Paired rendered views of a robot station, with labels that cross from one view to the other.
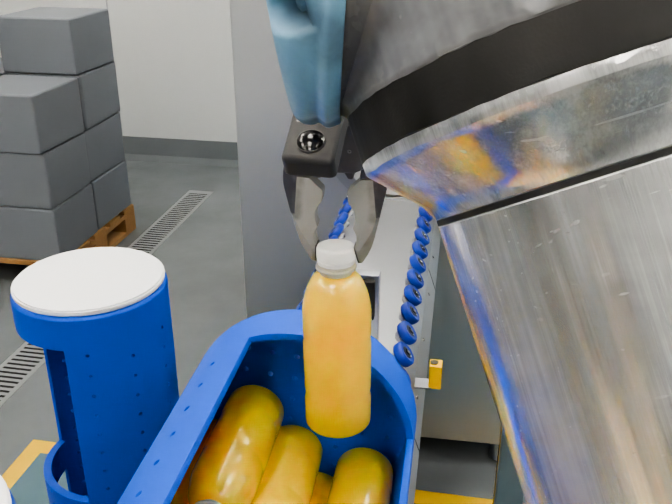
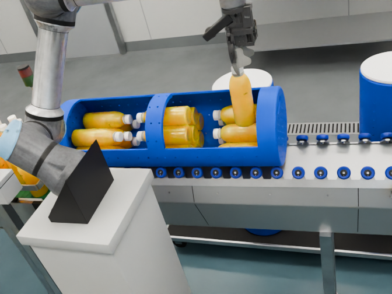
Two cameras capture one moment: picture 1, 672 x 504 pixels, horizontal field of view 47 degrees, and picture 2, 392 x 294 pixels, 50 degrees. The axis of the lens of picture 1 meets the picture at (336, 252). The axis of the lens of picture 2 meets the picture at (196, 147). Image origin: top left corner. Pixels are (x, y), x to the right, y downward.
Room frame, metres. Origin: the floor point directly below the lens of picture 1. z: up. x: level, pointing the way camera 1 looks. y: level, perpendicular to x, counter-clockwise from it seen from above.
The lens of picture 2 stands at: (0.83, -1.22, 1.95)
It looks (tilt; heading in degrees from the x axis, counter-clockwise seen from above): 35 degrees down; 105
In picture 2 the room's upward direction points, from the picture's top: 15 degrees counter-clockwise
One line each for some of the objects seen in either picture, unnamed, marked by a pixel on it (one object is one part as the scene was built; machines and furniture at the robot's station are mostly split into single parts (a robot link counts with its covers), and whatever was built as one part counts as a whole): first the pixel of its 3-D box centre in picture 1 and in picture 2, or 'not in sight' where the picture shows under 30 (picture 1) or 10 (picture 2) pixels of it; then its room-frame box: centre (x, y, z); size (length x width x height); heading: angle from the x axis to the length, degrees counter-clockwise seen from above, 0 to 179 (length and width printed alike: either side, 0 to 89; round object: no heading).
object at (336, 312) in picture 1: (337, 344); (241, 97); (0.71, 0.00, 1.25); 0.07 x 0.07 x 0.19
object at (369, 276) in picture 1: (350, 311); not in sight; (1.23, -0.03, 1.00); 0.10 x 0.04 x 0.15; 81
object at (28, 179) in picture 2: not in sight; (31, 175); (-0.23, 0.04, 1.00); 0.07 x 0.07 x 0.19
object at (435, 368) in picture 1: (419, 372); not in sight; (1.16, -0.15, 0.92); 0.08 x 0.03 x 0.05; 81
